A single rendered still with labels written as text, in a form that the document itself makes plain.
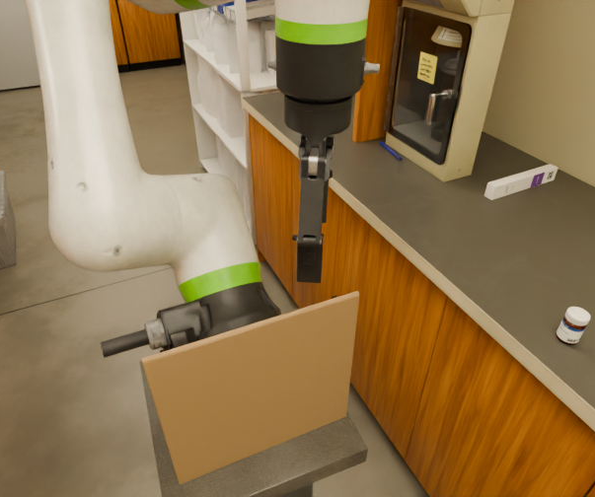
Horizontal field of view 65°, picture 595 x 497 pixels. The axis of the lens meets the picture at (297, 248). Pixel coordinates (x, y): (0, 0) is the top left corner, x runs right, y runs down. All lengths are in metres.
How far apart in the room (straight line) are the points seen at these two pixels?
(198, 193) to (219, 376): 0.25
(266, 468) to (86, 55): 0.64
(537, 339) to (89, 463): 1.57
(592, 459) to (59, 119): 1.05
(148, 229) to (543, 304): 0.85
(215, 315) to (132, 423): 1.42
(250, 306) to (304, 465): 0.27
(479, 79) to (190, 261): 1.02
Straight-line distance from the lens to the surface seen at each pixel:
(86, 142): 0.63
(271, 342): 0.62
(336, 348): 0.69
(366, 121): 1.73
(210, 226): 0.68
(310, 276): 0.57
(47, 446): 2.12
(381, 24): 1.66
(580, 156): 1.76
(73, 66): 0.67
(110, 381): 2.22
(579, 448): 1.11
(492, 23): 1.42
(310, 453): 0.81
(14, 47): 5.98
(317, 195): 0.50
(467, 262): 1.20
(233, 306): 0.67
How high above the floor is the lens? 1.65
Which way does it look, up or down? 37 degrees down
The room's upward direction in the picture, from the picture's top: straight up
